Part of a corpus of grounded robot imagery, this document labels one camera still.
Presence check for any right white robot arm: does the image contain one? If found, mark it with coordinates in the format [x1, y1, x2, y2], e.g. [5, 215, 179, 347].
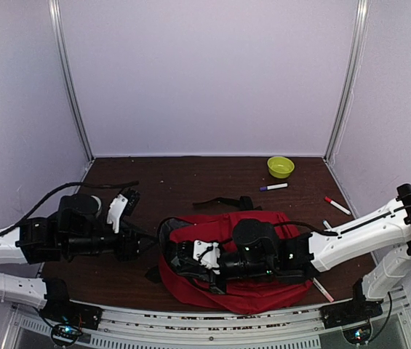
[206, 184, 411, 321]

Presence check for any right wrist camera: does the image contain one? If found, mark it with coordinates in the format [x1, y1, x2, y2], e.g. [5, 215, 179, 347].
[177, 240, 221, 274]

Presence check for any purple-capped white marker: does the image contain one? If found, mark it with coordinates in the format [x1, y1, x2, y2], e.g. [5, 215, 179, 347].
[259, 183, 288, 192]

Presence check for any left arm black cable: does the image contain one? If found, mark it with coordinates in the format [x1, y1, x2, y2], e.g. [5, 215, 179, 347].
[0, 180, 140, 243]

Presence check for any pink-capped white marker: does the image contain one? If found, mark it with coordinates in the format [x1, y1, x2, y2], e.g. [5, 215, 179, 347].
[313, 278, 335, 302]

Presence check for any red-capped white marker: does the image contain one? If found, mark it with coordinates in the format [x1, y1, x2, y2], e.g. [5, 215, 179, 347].
[324, 196, 351, 215]

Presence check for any aluminium frame post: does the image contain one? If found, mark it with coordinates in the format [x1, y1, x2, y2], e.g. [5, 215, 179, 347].
[324, 0, 370, 164]
[48, 0, 95, 162]

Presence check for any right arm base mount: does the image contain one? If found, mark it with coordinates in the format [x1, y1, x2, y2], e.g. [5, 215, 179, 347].
[319, 278, 393, 348]

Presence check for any yellow-green plastic bowl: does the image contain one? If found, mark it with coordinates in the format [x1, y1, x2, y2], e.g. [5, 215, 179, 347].
[267, 156, 295, 179]

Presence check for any red backpack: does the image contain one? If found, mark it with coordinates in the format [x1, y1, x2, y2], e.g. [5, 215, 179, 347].
[146, 196, 312, 315]

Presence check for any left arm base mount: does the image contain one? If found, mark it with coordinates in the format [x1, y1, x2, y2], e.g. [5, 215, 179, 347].
[36, 278, 103, 348]

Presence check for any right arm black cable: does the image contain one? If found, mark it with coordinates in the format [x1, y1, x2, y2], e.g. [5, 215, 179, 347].
[274, 203, 411, 239]

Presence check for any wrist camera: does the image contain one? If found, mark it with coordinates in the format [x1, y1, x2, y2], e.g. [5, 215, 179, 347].
[177, 240, 221, 274]
[106, 188, 140, 233]

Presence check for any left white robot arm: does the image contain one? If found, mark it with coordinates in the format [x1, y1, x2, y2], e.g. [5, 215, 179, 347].
[0, 190, 156, 323]

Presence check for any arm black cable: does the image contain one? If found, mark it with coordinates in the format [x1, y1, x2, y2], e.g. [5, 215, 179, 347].
[0, 180, 140, 243]
[274, 203, 411, 239]

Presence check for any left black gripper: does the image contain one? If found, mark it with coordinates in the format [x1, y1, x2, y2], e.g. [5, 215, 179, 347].
[63, 217, 158, 262]

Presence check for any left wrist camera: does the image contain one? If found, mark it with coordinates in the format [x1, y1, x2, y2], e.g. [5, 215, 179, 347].
[106, 188, 140, 233]

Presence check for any left aluminium frame post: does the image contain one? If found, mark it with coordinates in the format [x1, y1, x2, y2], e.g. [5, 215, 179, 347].
[48, 0, 95, 162]

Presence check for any teal-capped white marker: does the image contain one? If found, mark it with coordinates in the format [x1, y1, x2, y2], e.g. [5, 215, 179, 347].
[323, 220, 332, 230]

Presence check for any pale green ceramic bowl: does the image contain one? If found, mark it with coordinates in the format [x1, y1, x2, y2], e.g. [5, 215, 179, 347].
[92, 196, 103, 218]

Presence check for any right aluminium frame post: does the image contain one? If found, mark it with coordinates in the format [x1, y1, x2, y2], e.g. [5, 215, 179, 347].
[324, 0, 370, 164]

